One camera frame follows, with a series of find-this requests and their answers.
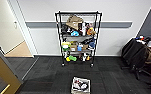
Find pale woven basket dark spots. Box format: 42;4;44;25
70;76;92;94

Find cardboard box white label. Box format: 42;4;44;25
69;41;79;53

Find small blue box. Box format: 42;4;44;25
77;44;83;52

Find blue plush toy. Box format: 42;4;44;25
70;30;80;37

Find black shoe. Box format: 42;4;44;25
82;37;95;45

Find orange white toy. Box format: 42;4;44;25
81;53;92;62

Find black bag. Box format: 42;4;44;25
60;22;72;34

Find brown paper bag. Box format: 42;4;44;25
65;14;85;30

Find red white printed packet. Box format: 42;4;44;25
73;79;84;91

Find black wrapped item white label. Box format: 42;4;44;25
80;81;91;92

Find black chair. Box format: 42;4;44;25
120;37;151;88

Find red white blue toy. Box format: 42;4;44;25
135;35;151;48

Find wooden door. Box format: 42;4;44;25
0;44;24;94

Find black wire shelf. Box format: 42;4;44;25
54;10;103;68

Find white door frame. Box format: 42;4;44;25
7;0;39;56

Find white wall switch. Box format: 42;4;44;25
12;21;18;29

